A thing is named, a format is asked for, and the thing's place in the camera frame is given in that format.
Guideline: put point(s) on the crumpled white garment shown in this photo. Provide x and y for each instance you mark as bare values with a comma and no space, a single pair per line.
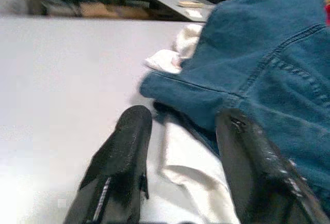
193,195

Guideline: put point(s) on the blue denim jacket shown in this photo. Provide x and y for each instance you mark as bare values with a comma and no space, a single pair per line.
270,53

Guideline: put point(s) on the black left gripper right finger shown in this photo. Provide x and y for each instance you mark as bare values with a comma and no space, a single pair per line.
252,177

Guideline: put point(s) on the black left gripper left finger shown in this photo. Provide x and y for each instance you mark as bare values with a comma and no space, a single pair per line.
121,162

